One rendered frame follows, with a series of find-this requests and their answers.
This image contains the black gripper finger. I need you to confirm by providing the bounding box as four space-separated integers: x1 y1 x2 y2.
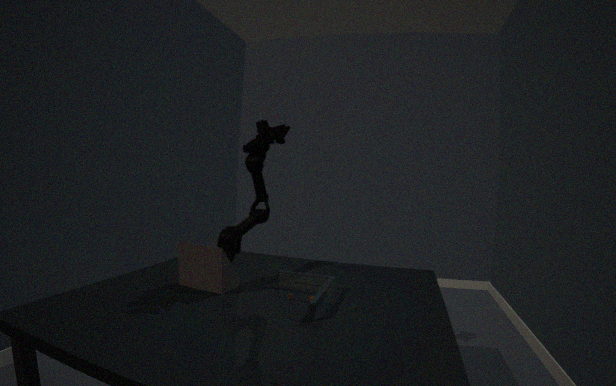
266 124 285 139
278 126 290 141

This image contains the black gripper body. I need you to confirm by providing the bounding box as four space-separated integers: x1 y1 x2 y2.
255 125 285 149

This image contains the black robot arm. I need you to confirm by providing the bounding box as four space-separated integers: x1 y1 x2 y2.
217 139 270 263

